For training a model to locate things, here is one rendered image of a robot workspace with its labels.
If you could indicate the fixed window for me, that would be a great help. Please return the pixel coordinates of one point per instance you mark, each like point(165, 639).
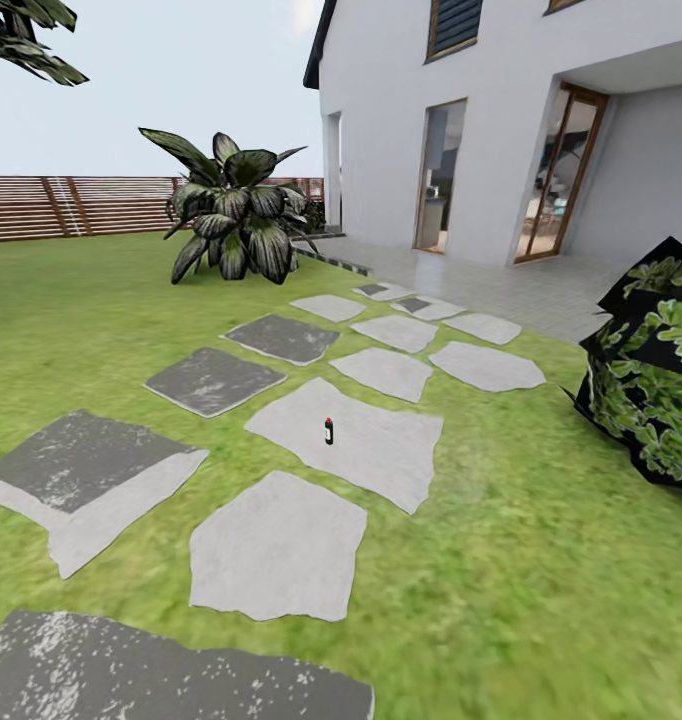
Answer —
point(444, 136)

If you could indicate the tree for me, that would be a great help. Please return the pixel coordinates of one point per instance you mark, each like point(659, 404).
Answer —
point(18, 43)

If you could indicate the door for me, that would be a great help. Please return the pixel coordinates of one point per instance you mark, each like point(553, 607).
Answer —
point(569, 136)

